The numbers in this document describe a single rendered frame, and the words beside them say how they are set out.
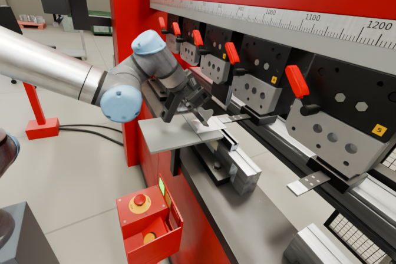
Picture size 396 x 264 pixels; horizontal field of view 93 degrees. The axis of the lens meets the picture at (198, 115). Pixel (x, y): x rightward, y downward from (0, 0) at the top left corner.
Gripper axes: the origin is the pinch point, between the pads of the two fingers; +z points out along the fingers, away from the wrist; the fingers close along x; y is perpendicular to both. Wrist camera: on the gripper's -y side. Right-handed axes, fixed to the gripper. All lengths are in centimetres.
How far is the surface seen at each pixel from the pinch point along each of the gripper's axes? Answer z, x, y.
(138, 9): -26, 85, 16
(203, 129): 1.1, -2.9, -1.4
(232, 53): -21.8, -11.1, 16.9
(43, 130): 14, 156, -127
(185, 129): -2.7, -0.8, -6.2
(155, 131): -9.4, 1.3, -14.2
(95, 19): -31, 141, -10
